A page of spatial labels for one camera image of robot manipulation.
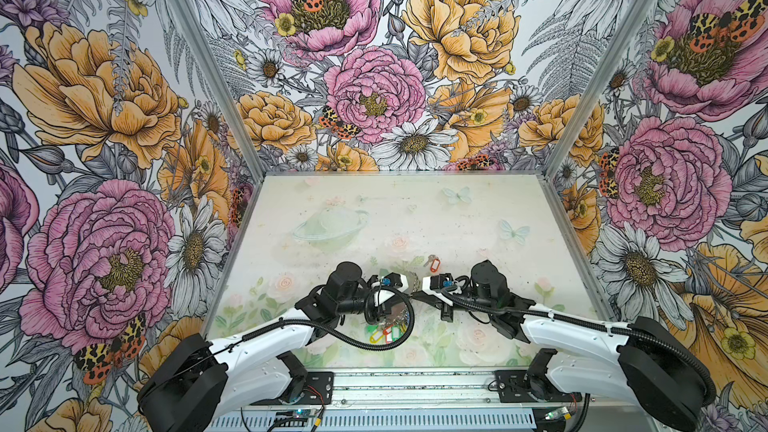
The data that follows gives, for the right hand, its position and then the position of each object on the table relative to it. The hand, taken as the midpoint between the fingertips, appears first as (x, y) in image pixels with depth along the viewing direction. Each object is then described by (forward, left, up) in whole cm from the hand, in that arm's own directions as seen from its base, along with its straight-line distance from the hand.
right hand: (416, 300), depth 76 cm
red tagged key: (+17, -7, -12) cm, 22 cm away
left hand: (+1, +3, -2) cm, 4 cm away
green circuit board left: (-22, +30, -13) cm, 39 cm away
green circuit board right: (-23, -33, -13) cm, 42 cm away
